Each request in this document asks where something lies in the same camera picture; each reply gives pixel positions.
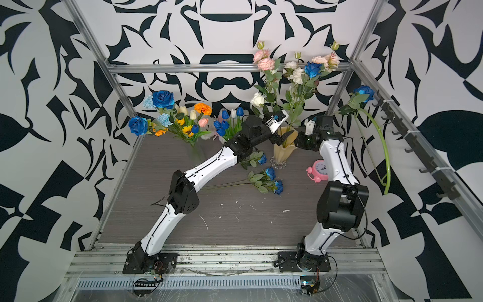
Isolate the yellow wavy glass vase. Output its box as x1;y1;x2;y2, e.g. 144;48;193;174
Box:
270;126;298;169

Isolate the blue rose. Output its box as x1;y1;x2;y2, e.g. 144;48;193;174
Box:
210;167;276;188
338;86;374;115
240;151;267;170
284;62;323;128

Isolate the blue rose low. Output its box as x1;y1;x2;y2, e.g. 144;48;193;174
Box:
204;179;284;195

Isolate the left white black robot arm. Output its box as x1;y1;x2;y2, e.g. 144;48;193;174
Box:
129;109;289;269

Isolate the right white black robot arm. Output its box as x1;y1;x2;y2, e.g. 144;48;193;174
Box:
294;115;369;260

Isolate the tulip bouquet blue white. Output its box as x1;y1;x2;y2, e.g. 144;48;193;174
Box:
213;107;244;143

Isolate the pink alarm clock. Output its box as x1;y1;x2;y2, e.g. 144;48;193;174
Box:
306;159;329;183

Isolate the pink and white flower bouquet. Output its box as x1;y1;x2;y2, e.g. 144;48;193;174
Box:
250;41;340;117

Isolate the mixed sunflower bouquet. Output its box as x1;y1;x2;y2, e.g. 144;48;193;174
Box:
128;90;214;146

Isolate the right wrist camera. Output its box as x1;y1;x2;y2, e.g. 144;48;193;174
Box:
304;119;316;136

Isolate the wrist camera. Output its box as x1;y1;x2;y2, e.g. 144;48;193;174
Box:
263;109;288;133
304;119;316;136

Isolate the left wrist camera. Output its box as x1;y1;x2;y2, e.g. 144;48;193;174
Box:
263;109;288;133

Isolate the green curved hose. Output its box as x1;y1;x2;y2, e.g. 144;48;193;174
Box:
352;106;392;196

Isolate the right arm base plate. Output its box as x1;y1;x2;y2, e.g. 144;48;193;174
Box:
274;252;331;273

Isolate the black hook rail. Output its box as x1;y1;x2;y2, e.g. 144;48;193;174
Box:
373;91;461;201

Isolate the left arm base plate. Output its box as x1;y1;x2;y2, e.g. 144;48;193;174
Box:
122;252;179;274

